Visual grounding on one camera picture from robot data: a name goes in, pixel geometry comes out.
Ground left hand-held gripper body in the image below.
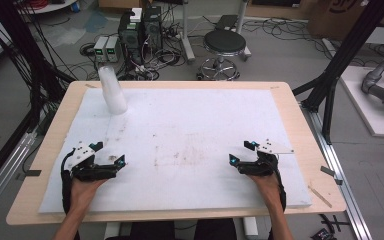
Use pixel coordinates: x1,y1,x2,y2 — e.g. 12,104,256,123
67,141,120,183

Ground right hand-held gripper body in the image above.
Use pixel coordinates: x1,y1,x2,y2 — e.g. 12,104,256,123
238,139,295,177

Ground person's right hand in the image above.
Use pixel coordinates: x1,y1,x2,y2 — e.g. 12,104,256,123
246,173,283,208

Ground person's left hand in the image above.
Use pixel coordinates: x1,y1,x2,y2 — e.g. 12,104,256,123
69,177,109,209

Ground white table leg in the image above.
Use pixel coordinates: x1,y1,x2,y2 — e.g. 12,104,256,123
243,217,259,238
104,221,121,240

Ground white foam mat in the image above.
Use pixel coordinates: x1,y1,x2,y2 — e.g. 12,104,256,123
39,88,313,214

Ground thin wooden stick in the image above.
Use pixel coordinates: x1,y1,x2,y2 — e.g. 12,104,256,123
307,185,333,209

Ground person's dark trousers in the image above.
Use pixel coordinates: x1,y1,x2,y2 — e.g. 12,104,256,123
106,218,238,240

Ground small black device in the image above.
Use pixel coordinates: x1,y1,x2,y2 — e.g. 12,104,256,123
311,227,337,240

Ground grey bench power supply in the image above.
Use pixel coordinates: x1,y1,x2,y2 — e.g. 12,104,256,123
93,35,109,63
105,35,122,64

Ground black round stool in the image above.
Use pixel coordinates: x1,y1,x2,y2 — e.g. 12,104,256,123
197,29,248,82

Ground black computer tower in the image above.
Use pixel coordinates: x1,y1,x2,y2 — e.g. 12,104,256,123
117,10,145,65
142,5,164,52

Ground white board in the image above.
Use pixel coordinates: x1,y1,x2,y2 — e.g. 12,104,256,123
339,65,384,139

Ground grey stand leg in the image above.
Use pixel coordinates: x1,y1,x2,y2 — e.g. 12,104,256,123
179,0,197,65
235,0,252,62

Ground black flat device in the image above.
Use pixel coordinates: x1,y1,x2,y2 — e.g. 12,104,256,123
214,14,240,32

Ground small white box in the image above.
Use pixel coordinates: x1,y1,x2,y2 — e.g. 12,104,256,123
129,7,144,24

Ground white round table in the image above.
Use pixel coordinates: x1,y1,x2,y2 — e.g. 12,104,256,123
17,0,78,15

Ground cardboard box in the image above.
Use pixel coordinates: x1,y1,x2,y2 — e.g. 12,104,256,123
307,0,384,42

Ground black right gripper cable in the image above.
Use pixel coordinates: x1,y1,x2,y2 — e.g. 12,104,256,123
272,163,288,213

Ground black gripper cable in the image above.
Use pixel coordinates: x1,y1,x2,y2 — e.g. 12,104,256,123
272,163,288,213
60,148,77,214

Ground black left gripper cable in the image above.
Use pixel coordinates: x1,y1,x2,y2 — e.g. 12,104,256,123
60,148,77,214

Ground aluminium rail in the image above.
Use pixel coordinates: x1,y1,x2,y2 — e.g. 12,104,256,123
0,130,38,223
299,102,374,240

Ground tangle of floor cables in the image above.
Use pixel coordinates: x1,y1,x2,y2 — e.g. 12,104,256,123
79,19,194,82

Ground black metal frame with cables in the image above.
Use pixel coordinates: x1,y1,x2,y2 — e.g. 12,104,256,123
0,0,78,198

